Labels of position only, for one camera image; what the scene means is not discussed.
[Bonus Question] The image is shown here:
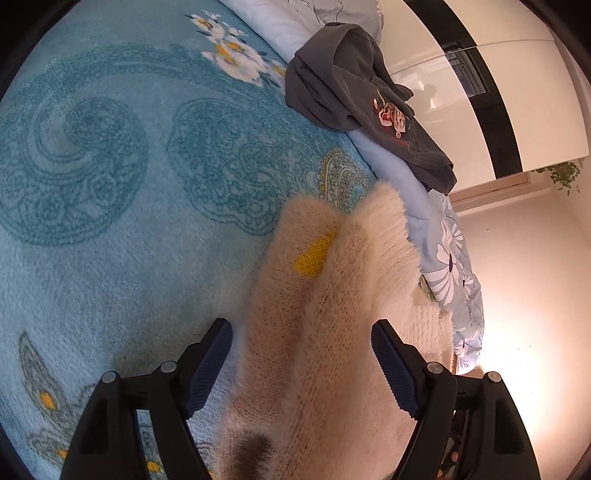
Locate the beige fuzzy knit sweater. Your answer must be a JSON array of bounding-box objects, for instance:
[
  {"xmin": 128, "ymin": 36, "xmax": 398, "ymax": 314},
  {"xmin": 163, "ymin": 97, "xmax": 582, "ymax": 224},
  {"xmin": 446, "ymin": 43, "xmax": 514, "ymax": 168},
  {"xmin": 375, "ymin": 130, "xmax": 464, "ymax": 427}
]
[{"xmin": 210, "ymin": 181, "xmax": 455, "ymax": 480}]

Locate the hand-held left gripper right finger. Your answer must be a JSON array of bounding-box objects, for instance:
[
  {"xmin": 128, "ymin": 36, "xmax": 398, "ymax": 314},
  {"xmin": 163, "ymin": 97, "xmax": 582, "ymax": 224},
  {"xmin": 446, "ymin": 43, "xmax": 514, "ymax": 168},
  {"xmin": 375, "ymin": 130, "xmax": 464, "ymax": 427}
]
[{"xmin": 370, "ymin": 318, "xmax": 542, "ymax": 480}]

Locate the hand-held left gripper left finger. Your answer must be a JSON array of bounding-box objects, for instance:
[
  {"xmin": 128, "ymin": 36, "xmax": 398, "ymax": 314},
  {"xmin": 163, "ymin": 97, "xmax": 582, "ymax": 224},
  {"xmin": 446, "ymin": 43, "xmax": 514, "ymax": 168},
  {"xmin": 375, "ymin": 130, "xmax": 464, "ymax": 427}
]
[{"xmin": 60, "ymin": 318, "xmax": 234, "ymax": 480}]

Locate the wooden door frame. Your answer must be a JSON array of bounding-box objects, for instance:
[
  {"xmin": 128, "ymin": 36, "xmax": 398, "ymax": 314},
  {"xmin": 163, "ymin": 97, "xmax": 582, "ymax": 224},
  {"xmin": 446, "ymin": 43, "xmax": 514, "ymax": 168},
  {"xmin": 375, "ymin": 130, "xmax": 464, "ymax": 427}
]
[{"xmin": 450, "ymin": 159, "xmax": 585, "ymax": 213}]

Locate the light blue floral duvet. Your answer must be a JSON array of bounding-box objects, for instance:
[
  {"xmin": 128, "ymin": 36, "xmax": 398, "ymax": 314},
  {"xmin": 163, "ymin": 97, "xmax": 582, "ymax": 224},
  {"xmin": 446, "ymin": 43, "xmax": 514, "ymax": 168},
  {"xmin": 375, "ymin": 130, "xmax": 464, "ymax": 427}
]
[{"xmin": 217, "ymin": 0, "xmax": 485, "ymax": 374}]

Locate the white wardrobe with black stripe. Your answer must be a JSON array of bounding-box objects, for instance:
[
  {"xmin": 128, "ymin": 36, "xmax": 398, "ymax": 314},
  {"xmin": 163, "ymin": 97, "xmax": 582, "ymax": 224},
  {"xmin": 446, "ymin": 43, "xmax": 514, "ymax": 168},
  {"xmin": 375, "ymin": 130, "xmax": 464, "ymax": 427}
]
[{"xmin": 376, "ymin": 0, "xmax": 591, "ymax": 195}]

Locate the dark grey hoodie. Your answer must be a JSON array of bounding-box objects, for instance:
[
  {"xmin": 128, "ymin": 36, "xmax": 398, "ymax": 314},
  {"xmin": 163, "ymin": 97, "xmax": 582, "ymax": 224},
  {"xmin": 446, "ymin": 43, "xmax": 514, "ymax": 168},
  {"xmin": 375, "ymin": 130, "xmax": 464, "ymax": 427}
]
[{"xmin": 285, "ymin": 22, "xmax": 458, "ymax": 193}]

